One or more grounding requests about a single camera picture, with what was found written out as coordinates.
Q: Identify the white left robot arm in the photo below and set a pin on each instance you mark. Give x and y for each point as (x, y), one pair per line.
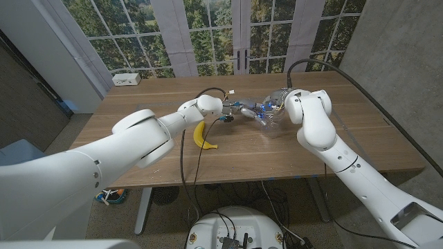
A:
(69, 180)

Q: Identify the white table leg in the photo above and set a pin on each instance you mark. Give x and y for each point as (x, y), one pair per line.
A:
(142, 214)

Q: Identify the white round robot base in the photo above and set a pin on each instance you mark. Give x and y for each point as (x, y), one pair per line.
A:
(235, 224)

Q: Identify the grey table leg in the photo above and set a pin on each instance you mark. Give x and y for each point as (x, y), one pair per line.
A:
(318, 204)

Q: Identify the printed window backdrop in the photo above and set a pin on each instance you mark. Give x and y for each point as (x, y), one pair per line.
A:
(207, 34)

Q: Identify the colourful sneaker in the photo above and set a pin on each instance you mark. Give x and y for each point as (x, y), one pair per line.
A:
(111, 196)

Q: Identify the white power outlet box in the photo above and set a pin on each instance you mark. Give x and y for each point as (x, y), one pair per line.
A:
(126, 79)

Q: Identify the yellow toy banana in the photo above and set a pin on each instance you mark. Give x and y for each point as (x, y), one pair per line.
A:
(198, 138)

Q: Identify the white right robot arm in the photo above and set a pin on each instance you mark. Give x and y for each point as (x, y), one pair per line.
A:
(346, 173)

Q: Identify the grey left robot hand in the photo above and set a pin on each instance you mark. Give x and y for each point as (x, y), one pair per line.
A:
(245, 105)

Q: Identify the black round floor fan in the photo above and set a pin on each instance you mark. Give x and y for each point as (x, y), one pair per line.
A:
(164, 195)

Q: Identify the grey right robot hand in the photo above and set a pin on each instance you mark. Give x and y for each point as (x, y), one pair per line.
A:
(278, 98)

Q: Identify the clear plastic jar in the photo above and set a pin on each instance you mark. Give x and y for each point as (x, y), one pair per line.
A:
(273, 128)

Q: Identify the blue grey storage bin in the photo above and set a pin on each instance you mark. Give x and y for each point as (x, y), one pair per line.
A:
(17, 152)

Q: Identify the white robot torso edge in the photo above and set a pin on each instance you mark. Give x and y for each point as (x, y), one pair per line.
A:
(69, 245)

